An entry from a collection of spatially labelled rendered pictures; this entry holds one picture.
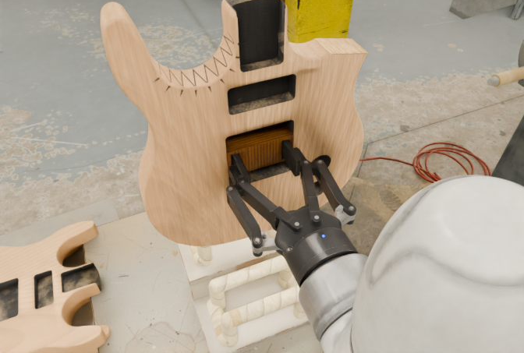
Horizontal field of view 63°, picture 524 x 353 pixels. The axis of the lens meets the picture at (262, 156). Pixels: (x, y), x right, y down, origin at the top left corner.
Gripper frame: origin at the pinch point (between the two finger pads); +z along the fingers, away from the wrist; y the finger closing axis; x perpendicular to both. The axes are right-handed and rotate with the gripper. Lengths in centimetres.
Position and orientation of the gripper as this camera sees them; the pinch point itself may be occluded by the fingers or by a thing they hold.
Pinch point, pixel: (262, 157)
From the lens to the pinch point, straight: 60.1
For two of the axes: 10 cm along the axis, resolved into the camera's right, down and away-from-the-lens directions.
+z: -3.7, -6.3, 6.8
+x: -0.1, -7.3, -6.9
